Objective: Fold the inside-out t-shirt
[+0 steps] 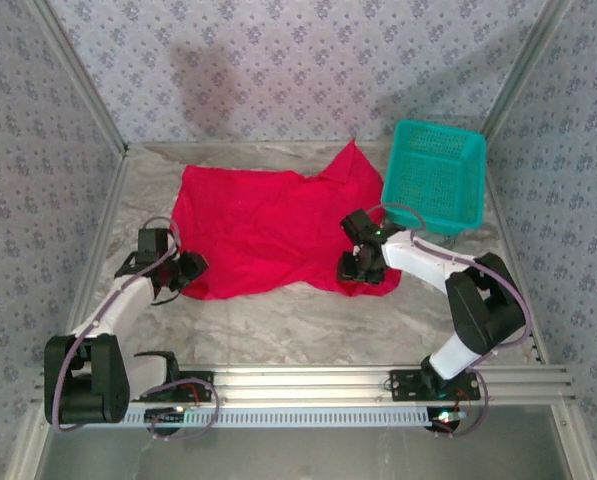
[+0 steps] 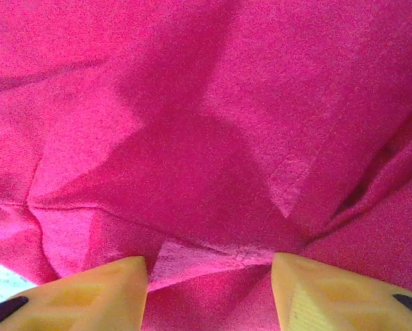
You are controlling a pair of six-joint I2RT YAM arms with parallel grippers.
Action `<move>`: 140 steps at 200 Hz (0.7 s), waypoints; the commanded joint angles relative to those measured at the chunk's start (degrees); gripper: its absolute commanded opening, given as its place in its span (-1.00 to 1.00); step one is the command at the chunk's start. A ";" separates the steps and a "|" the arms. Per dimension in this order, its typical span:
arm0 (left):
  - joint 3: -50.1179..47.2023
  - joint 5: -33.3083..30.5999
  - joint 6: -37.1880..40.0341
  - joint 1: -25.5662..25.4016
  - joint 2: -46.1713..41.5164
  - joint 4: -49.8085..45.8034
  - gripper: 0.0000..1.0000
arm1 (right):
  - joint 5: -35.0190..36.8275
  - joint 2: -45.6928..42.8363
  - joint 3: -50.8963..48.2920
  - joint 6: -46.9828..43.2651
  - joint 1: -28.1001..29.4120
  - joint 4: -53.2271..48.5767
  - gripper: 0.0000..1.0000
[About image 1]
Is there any red t-shirt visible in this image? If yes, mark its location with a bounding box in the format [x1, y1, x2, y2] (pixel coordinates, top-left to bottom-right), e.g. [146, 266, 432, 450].
[170, 138, 403, 301]

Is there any teal plastic basket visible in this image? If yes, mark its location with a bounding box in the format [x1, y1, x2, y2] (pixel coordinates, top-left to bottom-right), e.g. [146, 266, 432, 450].
[380, 119, 488, 236]

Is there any left controller board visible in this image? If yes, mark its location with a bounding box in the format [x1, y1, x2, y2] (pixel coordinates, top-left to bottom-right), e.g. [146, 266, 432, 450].
[145, 407, 187, 431]

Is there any controller board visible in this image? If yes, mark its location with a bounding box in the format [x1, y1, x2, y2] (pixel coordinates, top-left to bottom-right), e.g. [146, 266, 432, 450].
[145, 407, 187, 431]
[425, 407, 467, 434]

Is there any right controller board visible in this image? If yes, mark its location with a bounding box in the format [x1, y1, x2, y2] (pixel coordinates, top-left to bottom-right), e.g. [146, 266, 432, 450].
[425, 407, 467, 434]

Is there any grey metal panel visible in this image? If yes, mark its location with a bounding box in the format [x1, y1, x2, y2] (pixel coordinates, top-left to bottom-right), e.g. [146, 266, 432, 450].
[37, 427, 574, 480]

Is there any thin black left gripper cable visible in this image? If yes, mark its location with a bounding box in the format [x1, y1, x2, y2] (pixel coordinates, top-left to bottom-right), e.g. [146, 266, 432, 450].
[150, 289, 184, 306]

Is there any aluminium side rail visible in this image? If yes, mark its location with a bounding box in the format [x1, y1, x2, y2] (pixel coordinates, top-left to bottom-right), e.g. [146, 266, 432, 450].
[485, 199, 552, 366]
[55, 149, 132, 369]

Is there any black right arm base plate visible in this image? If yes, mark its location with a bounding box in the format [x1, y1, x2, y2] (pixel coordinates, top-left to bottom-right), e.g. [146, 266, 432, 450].
[388, 368, 482, 402]

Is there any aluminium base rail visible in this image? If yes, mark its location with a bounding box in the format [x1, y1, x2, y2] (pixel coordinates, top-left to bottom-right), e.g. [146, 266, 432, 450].
[32, 367, 577, 406]

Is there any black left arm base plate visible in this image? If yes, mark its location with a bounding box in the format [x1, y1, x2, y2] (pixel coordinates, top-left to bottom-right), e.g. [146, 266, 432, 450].
[123, 369, 215, 404]

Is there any grey slotted cable duct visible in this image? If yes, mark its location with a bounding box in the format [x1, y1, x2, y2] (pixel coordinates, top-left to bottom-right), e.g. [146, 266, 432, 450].
[122, 403, 429, 430]

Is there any aluminium frame post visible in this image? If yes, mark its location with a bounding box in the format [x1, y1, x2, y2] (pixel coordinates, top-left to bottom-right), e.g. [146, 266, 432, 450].
[27, 0, 131, 157]
[480, 0, 577, 139]

